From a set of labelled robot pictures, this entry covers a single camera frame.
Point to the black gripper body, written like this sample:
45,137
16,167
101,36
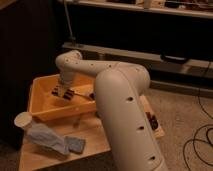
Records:
62,92

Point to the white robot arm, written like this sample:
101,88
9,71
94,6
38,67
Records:
117,90

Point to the orange plastic tray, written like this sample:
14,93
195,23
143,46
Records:
45,106

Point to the dark tool in tray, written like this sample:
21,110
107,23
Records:
89,96

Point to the blue grey sponge eraser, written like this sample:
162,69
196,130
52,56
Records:
75,145

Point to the white paper cup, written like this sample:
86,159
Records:
23,120

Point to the grey crumpled cloth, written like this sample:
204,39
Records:
44,136

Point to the dark small object on table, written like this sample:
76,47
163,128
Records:
152,120

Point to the long shelf unit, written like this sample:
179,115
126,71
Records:
126,30

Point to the black handle on shelf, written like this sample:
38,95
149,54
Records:
176,60

